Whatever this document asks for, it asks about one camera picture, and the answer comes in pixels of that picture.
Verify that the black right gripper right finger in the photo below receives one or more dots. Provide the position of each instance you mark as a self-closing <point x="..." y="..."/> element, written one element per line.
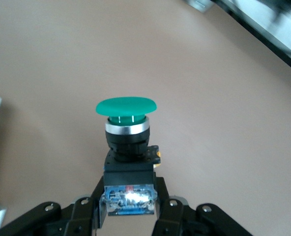
<point x="171" y="216"/>

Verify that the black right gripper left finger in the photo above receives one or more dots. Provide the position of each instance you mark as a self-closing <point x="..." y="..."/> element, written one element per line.
<point x="84" y="216"/>

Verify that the green mushroom push button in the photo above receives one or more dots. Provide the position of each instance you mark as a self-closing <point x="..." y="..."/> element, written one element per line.
<point x="125" y="105"/>

